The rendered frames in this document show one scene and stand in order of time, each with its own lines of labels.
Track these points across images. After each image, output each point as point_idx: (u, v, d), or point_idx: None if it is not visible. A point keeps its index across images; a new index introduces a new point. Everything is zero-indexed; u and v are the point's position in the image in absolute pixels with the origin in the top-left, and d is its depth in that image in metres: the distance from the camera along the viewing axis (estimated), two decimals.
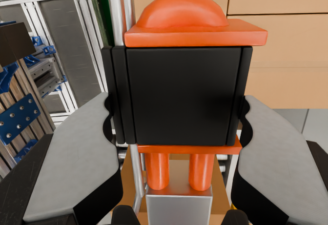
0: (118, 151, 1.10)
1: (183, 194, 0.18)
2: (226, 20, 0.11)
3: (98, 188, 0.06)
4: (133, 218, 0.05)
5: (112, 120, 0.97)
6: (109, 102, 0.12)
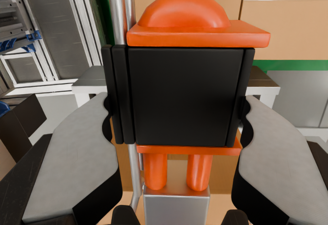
0: None
1: (180, 194, 0.18)
2: (228, 21, 0.11)
3: (97, 188, 0.06)
4: (133, 218, 0.05)
5: (93, 78, 0.72)
6: (108, 102, 0.12)
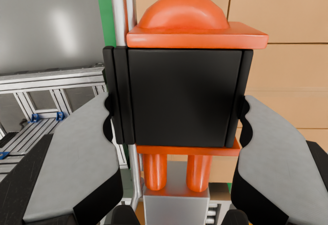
0: None
1: (180, 195, 0.18)
2: (227, 23, 0.12)
3: (98, 188, 0.06)
4: (133, 218, 0.05)
5: (122, 187, 1.21)
6: (109, 102, 0.12)
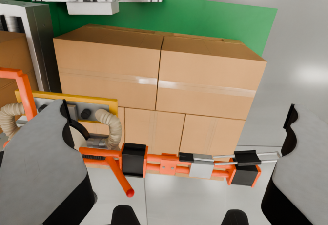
0: None
1: (211, 173, 0.62)
2: None
3: (68, 196, 0.06)
4: (133, 218, 0.05)
5: (35, 17, 1.04)
6: (65, 109, 0.11)
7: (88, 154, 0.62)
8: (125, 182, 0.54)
